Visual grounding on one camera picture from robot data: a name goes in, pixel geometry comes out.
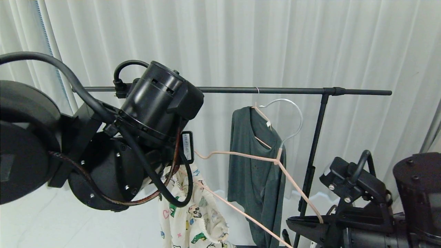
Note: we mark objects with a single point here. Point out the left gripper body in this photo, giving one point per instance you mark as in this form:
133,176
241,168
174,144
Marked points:
187,148

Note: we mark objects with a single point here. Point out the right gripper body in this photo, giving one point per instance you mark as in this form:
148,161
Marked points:
365,238

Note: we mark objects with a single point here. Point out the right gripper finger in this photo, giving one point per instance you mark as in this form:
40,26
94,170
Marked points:
310,227

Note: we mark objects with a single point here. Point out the grey-green long-sleeved shirt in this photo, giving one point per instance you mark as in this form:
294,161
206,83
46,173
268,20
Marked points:
255,186

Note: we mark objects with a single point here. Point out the cream printed garment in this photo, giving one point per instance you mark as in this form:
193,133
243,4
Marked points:
193,220

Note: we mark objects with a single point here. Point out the pink clothes hanger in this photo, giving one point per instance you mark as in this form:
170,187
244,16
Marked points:
263,119
279,156

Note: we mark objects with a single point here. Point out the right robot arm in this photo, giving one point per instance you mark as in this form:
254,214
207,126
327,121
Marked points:
420,193

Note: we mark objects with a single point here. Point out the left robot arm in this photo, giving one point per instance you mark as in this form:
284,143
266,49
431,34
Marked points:
34,137

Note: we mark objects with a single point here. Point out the black clothes rack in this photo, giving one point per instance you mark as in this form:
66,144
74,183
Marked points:
317,137

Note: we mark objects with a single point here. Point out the white curtain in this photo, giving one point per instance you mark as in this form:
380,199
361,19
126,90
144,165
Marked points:
344,51

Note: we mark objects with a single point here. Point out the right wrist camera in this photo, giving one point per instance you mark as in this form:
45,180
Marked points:
358,182

